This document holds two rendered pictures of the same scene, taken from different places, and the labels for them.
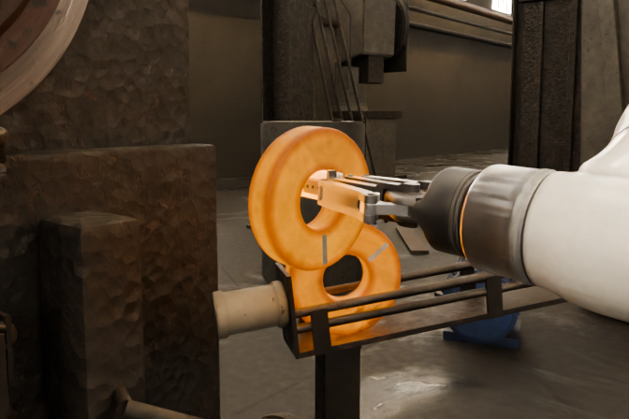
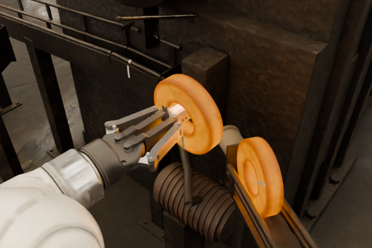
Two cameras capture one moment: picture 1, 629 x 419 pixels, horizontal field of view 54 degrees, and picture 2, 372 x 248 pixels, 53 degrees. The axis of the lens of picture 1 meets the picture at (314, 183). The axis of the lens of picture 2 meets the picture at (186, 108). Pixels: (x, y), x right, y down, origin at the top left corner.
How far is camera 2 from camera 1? 91 cm
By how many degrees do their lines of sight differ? 86
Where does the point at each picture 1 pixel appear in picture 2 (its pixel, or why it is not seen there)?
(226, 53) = not seen: outside the picture
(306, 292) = (239, 163)
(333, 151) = (184, 99)
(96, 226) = (187, 62)
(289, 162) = (160, 88)
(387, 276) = (262, 200)
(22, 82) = not seen: outside the picture
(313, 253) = not seen: hidden behind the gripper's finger
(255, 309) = (223, 146)
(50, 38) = not seen: outside the picture
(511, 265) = not seen: hidden behind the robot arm
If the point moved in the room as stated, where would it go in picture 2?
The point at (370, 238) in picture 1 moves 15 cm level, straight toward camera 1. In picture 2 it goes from (259, 171) to (176, 165)
